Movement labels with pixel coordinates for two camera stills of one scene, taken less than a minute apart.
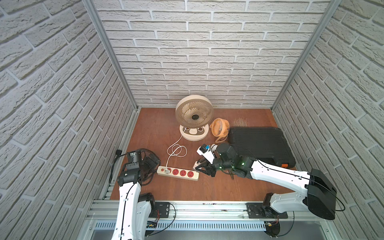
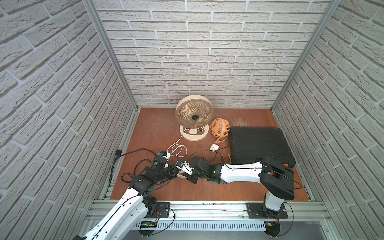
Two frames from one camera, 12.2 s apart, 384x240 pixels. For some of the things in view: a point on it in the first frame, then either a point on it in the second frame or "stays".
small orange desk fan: (220, 128) stays
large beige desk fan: (194, 113) stays
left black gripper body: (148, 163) to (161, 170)
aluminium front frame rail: (106, 211) stays
